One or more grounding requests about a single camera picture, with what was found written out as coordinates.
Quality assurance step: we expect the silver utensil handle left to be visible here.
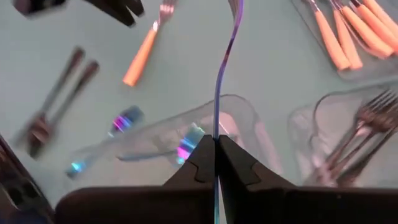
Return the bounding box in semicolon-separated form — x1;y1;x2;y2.
12;46;86;147

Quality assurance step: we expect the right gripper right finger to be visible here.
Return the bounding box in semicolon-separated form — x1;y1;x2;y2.
218;134;398;224

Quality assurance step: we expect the clear plastic bin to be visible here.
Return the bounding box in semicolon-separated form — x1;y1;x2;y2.
289;0;398;82
67;93;285;190
285;85;398;189

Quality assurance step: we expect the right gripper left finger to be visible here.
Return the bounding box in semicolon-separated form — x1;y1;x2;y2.
55;134;216;224

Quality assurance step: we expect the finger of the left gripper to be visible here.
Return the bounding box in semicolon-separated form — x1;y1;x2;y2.
124;0;146;17
84;0;138;27

